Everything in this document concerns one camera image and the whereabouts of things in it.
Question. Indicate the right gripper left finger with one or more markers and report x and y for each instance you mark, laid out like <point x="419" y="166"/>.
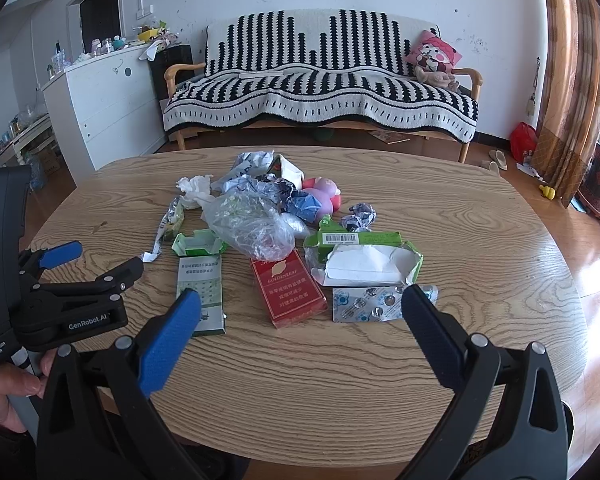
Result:
<point x="97" y="418"/>

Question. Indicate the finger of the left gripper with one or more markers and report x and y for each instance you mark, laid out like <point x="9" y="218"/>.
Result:
<point x="113" y="281"/>
<point x="60" y="253"/>

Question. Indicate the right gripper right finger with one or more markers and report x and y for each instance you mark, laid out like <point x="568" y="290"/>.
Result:
<point x="506" y="419"/>

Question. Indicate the silver snack wrapper strip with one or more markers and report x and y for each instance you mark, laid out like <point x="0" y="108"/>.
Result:
<point x="168" y="229"/>

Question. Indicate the small green box flap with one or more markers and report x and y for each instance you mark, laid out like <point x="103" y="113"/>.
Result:
<point x="201" y="243"/>

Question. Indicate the white tissue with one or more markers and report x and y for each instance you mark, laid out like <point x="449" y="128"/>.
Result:
<point x="195" y="191"/>

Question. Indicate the clear plastic bag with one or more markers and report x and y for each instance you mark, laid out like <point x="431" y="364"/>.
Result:
<point x="252" y="224"/>

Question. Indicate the red cigarette pack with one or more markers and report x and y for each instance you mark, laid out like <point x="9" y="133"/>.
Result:
<point x="289" y="292"/>

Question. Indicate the person's left hand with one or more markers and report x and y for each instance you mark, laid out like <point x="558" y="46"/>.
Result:
<point x="17" y="382"/>

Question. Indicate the white cabinet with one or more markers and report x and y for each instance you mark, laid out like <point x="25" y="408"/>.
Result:
<point x="104" y="109"/>

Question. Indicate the crumpled blue white bag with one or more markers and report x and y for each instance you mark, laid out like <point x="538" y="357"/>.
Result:
<point x="276" y="178"/>

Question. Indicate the pink purple toy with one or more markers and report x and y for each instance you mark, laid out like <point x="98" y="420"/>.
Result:
<point x="327" y="194"/>

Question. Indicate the yellow toy on floor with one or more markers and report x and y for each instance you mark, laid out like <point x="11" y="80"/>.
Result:
<point x="547" y="191"/>

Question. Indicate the small crumpled foil wrapper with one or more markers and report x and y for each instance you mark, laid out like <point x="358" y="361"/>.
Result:
<point x="360" y="218"/>

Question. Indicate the beige slipper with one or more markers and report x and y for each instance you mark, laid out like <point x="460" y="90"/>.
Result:
<point x="491" y="166"/>
<point x="499" y="157"/>

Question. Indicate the black white striped blanket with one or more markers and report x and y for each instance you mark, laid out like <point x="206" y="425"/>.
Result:
<point x="331" y="39"/>

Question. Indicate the red bag on floor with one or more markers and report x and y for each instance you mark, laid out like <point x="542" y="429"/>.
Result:
<point x="522" y="142"/>

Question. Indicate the orange brown curtain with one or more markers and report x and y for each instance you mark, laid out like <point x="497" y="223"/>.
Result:
<point x="569" y="122"/>

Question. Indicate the brown plush toy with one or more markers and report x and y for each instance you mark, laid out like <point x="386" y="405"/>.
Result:
<point x="437" y="79"/>

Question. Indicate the pink cartoon pillow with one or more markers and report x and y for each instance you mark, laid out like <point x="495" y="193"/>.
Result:
<point x="432" y="54"/>

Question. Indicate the wooden sofa frame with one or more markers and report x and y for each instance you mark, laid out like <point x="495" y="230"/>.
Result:
<point x="365" y="98"/>

